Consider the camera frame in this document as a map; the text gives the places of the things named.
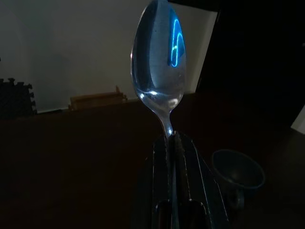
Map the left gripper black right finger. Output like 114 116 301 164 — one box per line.
175 133 231 229

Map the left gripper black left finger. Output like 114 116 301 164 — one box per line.
152 136 178 229

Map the silver metal spoon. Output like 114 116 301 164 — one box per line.
130 0 188 229

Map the wooden pallet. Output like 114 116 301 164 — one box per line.
68 86 128 111

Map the black foam puzzle mat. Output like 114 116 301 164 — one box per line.
0 78 38 120

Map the dark blue cup with handle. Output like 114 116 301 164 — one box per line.
211 149 266 211

